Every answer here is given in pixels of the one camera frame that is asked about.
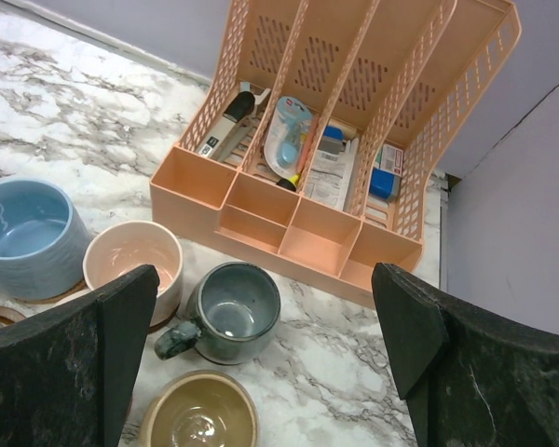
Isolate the peach plastic file organizer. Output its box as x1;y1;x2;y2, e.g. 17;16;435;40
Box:
150;1;522;307

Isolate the small red white box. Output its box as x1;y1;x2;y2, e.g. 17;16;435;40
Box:
375;143;403;177

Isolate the white blue packet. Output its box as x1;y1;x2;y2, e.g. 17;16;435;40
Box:
264;96;313;178

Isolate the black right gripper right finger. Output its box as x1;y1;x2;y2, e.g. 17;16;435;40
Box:
372;263;559;446

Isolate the grey blue eraser block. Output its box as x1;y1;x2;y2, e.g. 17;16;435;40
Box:
318;126;345;156

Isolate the yellow black highlighter pen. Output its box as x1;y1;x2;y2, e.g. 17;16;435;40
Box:
274;114;322;193

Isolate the dark walnut coaster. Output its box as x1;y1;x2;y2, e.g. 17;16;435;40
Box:
147;302;183;334

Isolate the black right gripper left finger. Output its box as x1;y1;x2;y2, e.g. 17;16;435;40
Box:
0;264;159;446

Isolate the black grey marker pen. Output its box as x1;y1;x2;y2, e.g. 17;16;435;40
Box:
195;91;255;160

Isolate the white printed packet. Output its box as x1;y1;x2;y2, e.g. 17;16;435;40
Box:
304;138;359;210

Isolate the pink mug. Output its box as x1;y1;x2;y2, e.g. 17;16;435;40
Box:
83;221;184;330

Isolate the blue mug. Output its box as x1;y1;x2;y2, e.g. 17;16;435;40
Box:
0;178;91;300

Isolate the grey mug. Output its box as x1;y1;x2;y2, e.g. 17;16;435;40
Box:
155;262;281;365

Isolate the tan mug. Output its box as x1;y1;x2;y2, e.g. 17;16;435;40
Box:
138;370;259;446

